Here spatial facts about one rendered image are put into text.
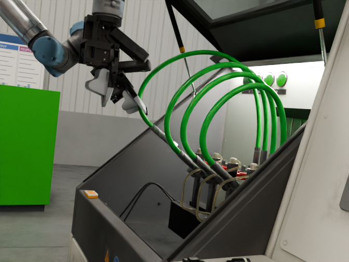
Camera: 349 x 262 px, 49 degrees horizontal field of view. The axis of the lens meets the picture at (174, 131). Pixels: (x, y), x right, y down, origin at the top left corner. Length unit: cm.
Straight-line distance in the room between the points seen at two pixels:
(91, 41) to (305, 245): 62
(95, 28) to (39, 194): 354
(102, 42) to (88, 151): 667
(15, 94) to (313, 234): 374
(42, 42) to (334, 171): 79
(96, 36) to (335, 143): 57
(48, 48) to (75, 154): 648
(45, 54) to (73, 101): 641
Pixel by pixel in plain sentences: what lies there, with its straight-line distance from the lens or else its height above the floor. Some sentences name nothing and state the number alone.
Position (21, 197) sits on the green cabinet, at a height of 16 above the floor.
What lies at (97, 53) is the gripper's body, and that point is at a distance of 94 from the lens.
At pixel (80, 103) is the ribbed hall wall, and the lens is 749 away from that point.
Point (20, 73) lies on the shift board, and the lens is 742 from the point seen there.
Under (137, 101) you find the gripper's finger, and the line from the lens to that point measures 113.
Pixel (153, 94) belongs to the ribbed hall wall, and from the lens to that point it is 779.
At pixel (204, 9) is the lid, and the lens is 139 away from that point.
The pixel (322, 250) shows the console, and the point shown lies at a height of 104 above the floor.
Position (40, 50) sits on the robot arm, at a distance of 112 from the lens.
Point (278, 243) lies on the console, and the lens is 81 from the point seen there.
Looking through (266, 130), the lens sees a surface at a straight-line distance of 111.
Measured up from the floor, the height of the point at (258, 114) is 126.
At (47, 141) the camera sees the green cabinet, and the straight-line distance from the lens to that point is 429.
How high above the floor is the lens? 124
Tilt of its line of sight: 3 degrees down
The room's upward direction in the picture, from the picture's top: 7 degrees clockwise
